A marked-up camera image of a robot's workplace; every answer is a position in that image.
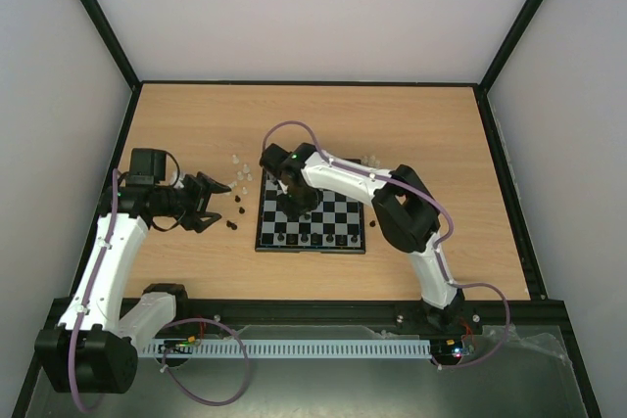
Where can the white slotted cable duct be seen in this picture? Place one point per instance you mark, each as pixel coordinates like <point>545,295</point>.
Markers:
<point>307,349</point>

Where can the black aluminium frame rail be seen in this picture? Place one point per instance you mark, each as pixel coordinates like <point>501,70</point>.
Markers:
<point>401,317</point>

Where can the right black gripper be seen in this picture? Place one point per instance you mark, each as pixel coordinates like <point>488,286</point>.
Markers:
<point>299,200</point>

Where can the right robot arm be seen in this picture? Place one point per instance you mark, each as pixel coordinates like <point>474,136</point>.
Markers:
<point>406,213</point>

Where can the black and silver chessboard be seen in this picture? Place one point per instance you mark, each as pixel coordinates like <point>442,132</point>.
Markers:
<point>336,214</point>

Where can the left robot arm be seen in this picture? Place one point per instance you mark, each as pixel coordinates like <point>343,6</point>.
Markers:
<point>94,348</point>

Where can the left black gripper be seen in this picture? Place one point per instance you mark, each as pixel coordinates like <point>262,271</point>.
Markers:
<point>203,186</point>

